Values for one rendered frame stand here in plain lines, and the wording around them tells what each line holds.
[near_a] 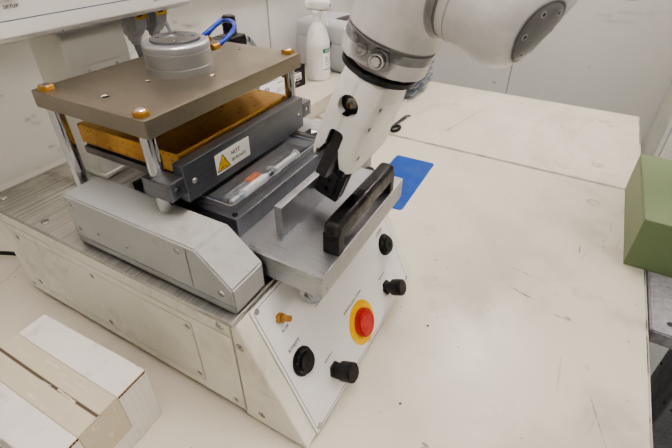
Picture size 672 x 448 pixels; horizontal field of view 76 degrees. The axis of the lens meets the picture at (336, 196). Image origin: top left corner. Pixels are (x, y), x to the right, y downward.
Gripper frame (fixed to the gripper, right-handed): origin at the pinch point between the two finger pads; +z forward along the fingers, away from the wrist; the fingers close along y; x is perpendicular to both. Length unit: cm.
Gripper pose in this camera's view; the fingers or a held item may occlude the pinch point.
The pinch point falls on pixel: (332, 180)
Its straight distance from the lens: 50.3
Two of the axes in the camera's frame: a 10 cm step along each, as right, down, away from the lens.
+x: -8.3, -5.3, 1.9
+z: -3.0, 6.9, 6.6
